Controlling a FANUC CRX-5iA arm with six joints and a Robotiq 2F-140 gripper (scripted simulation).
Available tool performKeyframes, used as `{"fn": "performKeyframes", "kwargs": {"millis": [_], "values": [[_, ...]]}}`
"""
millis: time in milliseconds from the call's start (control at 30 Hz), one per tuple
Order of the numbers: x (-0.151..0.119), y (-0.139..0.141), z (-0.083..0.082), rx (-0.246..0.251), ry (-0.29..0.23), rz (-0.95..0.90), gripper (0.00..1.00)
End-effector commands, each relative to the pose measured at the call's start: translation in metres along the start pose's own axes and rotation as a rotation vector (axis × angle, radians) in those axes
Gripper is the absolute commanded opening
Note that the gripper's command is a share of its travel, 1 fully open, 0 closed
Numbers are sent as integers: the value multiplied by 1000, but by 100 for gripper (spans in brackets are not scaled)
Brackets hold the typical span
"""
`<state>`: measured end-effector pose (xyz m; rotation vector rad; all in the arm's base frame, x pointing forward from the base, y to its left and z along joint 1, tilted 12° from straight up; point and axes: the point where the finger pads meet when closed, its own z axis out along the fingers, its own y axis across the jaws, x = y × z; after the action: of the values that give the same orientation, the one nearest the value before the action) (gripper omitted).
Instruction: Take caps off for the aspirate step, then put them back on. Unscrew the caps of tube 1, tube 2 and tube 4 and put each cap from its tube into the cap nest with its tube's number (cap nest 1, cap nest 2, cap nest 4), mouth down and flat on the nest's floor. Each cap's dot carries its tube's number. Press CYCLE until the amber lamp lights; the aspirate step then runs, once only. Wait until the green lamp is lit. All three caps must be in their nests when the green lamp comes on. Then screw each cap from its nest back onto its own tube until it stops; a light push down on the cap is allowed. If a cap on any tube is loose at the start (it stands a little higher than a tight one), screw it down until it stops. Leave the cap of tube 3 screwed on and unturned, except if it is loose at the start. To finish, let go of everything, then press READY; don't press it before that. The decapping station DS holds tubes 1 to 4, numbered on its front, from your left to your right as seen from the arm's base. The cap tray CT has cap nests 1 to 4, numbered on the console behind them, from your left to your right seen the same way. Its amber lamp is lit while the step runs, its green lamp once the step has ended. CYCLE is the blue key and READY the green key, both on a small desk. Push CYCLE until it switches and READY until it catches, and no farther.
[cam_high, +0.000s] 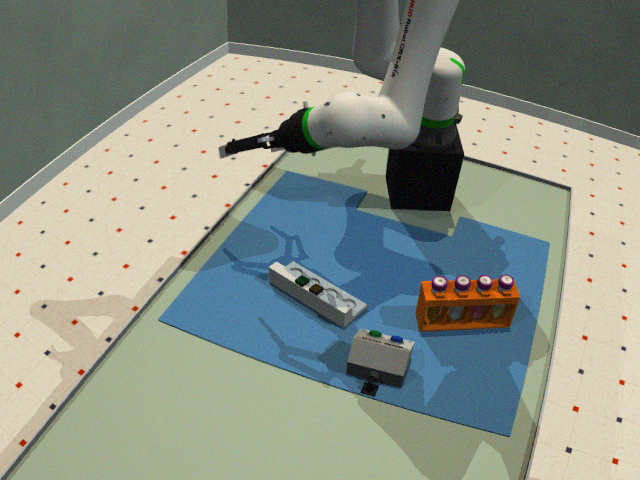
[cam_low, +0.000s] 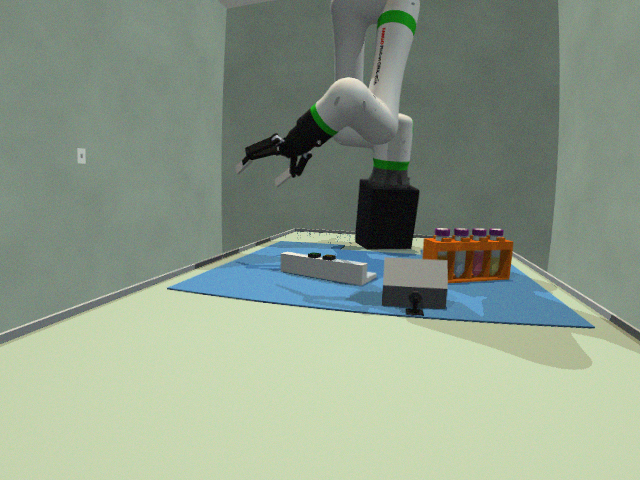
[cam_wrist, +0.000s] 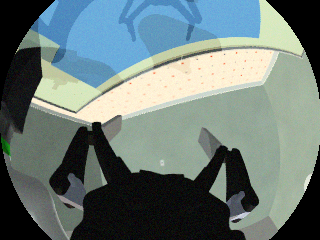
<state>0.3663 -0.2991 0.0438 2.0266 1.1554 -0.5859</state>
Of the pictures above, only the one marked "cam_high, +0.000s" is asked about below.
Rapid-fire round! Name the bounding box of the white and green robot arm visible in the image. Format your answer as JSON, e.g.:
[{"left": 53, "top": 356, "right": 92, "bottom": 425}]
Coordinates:
[{"left": 286, "top": 0, "right": 465, "bottom": 156}]

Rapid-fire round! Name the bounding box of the purple screw cap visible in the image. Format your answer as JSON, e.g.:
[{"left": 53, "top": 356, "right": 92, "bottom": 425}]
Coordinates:
[
  {"left": 498, "top": 274, "right": 514, "bottom": 290},
  {"left": 431, "top": 276, "right": 448, "bottom": 292},
  {"left": 455, "top": 275, "right": 471, "bottom": 291},
  {"left": 477, "top": 275, "right": 493, "bottom": 290}
]

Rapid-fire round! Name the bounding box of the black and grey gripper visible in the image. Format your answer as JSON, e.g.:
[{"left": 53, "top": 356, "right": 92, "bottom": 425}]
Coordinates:
[{"left": 218, "top": 119, "right": 298, "bottom": 158}]

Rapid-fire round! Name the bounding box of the blue flat mat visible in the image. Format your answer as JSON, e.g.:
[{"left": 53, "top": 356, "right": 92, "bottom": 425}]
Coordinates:
[{"left": 158, "top": 171, "right": 550, "bottom": 437}]

